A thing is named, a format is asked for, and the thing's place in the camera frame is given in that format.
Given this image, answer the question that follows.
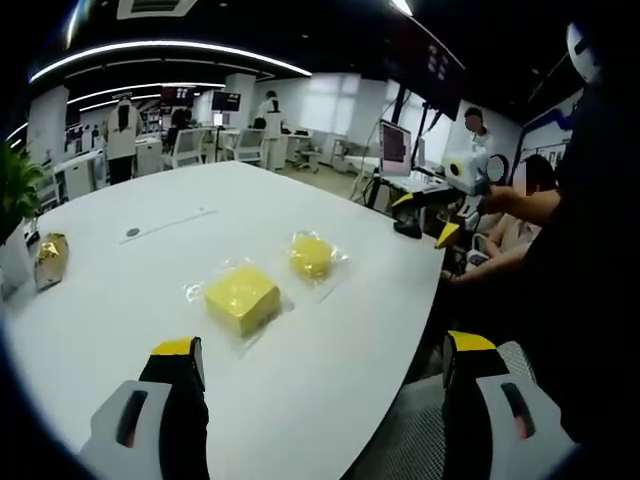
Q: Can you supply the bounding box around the large hanging dark screen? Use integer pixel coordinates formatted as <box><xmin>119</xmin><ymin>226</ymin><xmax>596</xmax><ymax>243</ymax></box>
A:
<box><xmin>399</xmin><ymin>27</ymin><xmax>465</xmax><ymax>122</ymax></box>

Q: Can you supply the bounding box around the small black object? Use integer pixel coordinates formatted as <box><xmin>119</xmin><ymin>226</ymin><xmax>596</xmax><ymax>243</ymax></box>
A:
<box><xmin>393</xmin><ymin>218</ymin><xmax>424</xmax><ymax>240</ymax></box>

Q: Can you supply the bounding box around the gold foil packet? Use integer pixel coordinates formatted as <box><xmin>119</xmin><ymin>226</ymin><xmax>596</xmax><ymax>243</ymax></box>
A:
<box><xmin>33</xmin><ymin>231</ymin><xmax>71</xmax><ymax>292</ymax></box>

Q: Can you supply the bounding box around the white office chair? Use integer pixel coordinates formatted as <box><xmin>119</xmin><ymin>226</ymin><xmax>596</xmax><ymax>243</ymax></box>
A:
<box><xmin>169</xmin><ymin>126</ymin><xmax>207</xmax><ymax>170</ymax></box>
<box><xmin>233</xmin><ymin>128</ymin><xmax>267</xmax><ymax>167</ymax></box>

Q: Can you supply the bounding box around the green potted plant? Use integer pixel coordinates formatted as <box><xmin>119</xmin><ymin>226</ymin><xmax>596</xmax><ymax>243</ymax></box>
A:
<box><xmin>0</xmin><ymin>141</ymin><xmax>47</xmax><ymax>247</ymax></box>

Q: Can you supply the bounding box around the round yellow silicone block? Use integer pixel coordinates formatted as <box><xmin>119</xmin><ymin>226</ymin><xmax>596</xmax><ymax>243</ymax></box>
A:
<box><xmin>288</xmin><ymin>234</ymin><xmax>335</xmax><ymax>281</ymax></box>

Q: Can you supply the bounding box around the person's dark clothing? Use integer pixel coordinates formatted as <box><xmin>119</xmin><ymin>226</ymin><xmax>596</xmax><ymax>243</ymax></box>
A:
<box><xmin>517</xmin><ymin>82</ymin><xmax>640</xmax><ymax>446</ymax></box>

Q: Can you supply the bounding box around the wall display screen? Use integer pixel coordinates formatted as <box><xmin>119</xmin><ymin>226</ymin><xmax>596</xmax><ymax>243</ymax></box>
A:
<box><xmin>211</xmin><ymin>90</ymin><xmax>243</xmax><ymax>113</ymax></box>

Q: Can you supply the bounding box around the grey mesh office chair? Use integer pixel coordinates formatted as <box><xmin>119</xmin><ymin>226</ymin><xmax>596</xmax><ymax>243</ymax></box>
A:
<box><xmin>344</xmin><ymin>339</ymin><xmax>539</xmax><ymax>480</ymax></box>

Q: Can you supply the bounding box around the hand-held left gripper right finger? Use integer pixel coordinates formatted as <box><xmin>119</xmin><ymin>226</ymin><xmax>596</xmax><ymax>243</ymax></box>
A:
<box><xmin>441</xmin><ymin>329</ymin><xmax>581</xmax><ymax>480</ymax></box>

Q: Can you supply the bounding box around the white worn device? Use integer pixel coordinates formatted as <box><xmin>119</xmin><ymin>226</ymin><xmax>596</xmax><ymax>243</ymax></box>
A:
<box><xmin>565</xmin><ymin>19</ymin><xmax>602</xmax><ymax>84</ymax></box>

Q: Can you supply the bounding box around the white plant pot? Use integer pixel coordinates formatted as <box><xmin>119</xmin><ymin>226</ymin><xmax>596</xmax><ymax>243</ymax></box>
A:
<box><xmin>0</xmin><ymin>228</ymin><xmax>34</xmax><ymax>301</ymax></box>

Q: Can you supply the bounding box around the person's right hand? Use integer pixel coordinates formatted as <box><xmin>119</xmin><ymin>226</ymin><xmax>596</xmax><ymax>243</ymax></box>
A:
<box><xmin>477</xmin><ymin>184</ymin><xmax>503</xmax><ymax>216</ymax></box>

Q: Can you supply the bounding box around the computer monitor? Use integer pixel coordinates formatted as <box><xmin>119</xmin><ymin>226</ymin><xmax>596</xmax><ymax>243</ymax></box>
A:
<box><xmin>378</xmin><ymin>119</ymin><xmax>414</xmax><ymax>178</ymax></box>

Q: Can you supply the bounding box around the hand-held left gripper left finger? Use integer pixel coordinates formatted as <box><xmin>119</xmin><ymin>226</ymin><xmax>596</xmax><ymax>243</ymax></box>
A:
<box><xmin>77</xmin><ymin>335</ymin><xmax>210</xmax><ymax>480</ymax></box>

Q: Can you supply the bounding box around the square yellow silicone block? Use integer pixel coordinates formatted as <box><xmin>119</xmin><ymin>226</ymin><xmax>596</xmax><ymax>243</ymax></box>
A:
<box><xmin>203</xmin><ymin>264</ymin><xmax>281</xmax><ymax>339</ymax></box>

